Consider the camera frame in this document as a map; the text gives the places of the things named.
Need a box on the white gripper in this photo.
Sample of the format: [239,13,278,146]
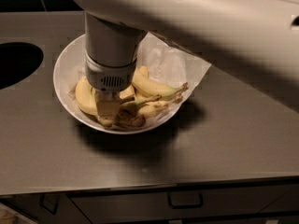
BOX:
[85,52,136,126]

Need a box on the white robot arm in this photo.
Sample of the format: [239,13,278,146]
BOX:
[74,0,299,110]

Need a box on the bottom banana with brown stem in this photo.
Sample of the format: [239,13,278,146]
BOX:
[96,110,146,130]

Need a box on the left front yellow banana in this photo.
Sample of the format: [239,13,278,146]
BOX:
[75,77,97,116]

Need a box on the yellow banana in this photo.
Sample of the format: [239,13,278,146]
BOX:
[75,77,97,116]
[132,69,188,100]
[120,85,161,114]

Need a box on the middle yellow banana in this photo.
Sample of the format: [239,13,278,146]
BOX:
[120,85,161,114]

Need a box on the lower right short banana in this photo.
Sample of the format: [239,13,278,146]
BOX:
[137,95,183,119]

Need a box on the top right yellow banana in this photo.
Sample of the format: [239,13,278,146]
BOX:
[132,69,188,100]

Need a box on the small banana far right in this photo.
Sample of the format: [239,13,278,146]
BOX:
[136,64,150,99]

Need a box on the white bowl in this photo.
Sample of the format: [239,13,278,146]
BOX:
[52,34,187,135]

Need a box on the white paper liner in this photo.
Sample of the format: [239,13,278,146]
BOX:
[64,31,212,133]

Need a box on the round black sink hole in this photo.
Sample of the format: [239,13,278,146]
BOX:
[0,42,44,89]

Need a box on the grey drawer front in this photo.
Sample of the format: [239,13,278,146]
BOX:
[71,184,299,224]

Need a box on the black drawer handle left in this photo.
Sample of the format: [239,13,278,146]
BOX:
[39,194,60,216]

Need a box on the black drawer handle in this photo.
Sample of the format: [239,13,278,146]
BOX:
[39,194,60,216]
[167,190,204,209]

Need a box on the black drawer handle centre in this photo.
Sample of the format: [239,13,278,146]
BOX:
[167,190,204,209]

